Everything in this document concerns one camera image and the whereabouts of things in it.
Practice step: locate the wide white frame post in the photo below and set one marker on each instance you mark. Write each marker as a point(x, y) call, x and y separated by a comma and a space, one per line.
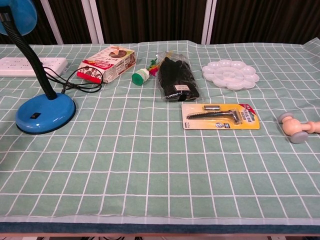
point(93, 21)
point(208, 21)

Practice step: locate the black gloves in clear bag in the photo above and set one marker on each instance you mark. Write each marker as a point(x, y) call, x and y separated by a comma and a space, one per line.
point(175, 75)

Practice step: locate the thin white frame post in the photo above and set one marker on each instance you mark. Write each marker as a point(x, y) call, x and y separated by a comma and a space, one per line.
point(52, 21)

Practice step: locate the blue under cloth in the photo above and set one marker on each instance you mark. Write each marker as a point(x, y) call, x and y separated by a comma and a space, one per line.
point(160, 228)

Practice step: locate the red and white snack box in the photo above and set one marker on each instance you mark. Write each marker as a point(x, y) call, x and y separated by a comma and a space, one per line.
point(107, 65)

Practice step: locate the dark brown curtain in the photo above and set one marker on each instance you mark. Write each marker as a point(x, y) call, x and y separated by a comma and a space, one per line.
point(150, 20)

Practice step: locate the white flower-shaped paint palette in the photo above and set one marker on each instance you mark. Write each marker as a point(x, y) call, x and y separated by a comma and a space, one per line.
point(230, 74)

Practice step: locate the white power strip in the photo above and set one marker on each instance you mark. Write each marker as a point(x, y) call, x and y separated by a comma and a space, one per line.
point(15, 67)

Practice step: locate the blue gooseneck desk lamp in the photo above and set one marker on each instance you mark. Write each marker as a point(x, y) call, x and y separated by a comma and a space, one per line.
point(45, 112)

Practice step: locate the green checked tablecloth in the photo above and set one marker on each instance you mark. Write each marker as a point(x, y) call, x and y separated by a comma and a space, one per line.
point(150, 162)

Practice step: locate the green capped small bottle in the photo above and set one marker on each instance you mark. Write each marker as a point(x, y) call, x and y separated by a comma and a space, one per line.
point(139, 77)

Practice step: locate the razor in yellow blister pack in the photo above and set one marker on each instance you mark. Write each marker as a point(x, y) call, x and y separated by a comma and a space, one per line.
point(220, 117)

